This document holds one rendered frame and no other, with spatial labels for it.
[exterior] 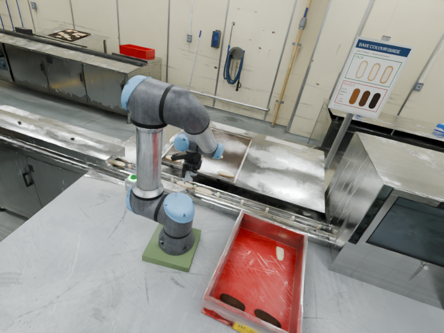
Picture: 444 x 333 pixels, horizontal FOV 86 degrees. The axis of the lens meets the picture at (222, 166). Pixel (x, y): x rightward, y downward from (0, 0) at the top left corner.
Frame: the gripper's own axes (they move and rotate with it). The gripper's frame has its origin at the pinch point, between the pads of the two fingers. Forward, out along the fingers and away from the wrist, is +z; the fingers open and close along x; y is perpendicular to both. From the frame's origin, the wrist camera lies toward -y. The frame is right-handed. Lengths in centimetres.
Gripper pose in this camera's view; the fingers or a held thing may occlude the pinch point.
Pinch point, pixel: (185, 179)
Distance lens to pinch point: 135.9
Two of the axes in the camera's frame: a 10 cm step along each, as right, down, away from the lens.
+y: 9.4, 2.9, -1.7
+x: 2.9, -4.7, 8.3
